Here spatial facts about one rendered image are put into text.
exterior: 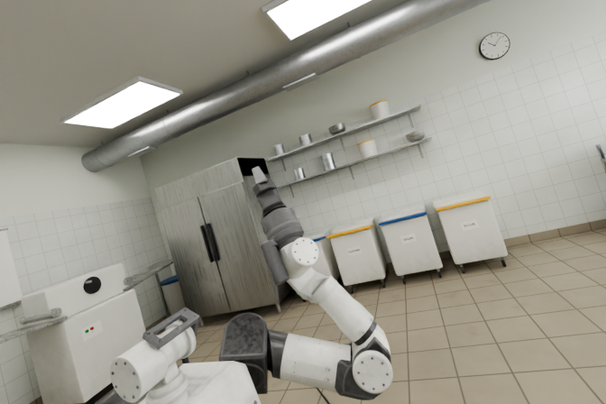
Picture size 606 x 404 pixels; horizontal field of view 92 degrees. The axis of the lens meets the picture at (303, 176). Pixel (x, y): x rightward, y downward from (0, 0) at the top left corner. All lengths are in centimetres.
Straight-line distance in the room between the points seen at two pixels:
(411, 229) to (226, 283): 241
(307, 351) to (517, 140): 395
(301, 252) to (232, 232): 331
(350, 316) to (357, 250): 301
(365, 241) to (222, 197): 188
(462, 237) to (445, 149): 118
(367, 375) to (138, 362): 41
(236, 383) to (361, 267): 321
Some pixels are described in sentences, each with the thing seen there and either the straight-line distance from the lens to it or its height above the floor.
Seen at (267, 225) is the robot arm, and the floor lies 132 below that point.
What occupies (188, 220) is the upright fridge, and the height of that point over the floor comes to 147.
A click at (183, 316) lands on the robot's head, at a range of 60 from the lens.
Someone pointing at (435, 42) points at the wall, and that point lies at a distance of 446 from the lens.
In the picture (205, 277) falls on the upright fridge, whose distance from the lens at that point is 436.
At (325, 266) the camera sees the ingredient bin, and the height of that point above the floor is 41.
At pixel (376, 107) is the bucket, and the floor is 213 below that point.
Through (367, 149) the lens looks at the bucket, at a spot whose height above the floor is 166.
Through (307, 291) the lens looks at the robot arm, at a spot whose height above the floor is 115.
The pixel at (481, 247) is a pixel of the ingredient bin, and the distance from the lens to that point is 372.
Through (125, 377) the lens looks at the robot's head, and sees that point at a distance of 57.
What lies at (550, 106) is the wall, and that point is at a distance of 453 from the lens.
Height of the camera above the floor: 137
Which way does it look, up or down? 3 degrees up
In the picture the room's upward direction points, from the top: 17 degrees counter-clockwise
